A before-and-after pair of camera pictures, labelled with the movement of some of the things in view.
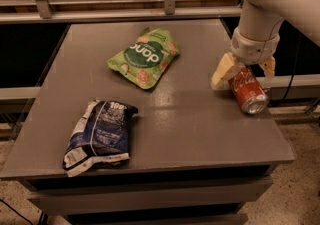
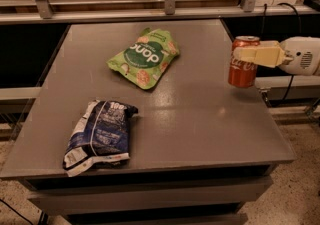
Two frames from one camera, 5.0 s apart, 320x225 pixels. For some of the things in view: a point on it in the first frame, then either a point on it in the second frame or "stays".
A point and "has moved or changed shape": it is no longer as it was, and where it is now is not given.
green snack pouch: [146, 59] stays
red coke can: [249, 94] has moved or changed shape
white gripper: [254, 49] → [301, 55]
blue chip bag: [100, 138] stays
